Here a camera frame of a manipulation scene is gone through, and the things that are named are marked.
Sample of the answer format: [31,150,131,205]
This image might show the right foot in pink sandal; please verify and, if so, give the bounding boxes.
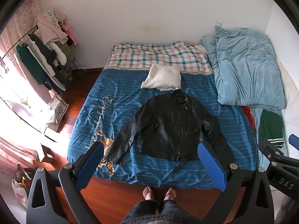
[164,188,177,201]

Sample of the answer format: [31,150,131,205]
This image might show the black leather jacket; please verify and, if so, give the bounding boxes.
[104,90,235,172]

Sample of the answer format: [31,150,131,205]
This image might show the green garment with white stripes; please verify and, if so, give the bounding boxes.
[258,110,284,148]

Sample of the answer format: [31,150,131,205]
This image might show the blue striped bed cover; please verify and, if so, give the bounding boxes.
[67,69,258,189]

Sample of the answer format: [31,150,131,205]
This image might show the small cardboard box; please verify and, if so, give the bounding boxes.
[37,144,54,164]

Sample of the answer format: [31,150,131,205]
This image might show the white wall socket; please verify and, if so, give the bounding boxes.
[214,21,221,27]

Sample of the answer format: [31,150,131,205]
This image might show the light blue folded duvet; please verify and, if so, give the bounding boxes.
[201,26,285,110]

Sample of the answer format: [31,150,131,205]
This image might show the red cloth on bed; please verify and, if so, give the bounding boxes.
[241,106,256,130]

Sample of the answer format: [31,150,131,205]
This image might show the floral fabric bag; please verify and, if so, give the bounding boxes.
[46,90,69,132]

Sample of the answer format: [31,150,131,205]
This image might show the clothes rack with hanging clothes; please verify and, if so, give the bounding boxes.
[4,9,77,95]

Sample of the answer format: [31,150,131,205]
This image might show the white plastic shopping bag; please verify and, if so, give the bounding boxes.
[11,179,28,209]

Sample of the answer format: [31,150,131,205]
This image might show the plaid checked blanket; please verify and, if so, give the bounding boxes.
[104,41,213,75]

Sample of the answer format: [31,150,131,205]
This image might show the foot in pink sandal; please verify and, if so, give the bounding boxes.
[164,188,177,201]
[142,187,155,200]

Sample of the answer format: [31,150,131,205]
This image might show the left foot in pink sandal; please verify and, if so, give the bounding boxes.
[142,187,155,200]

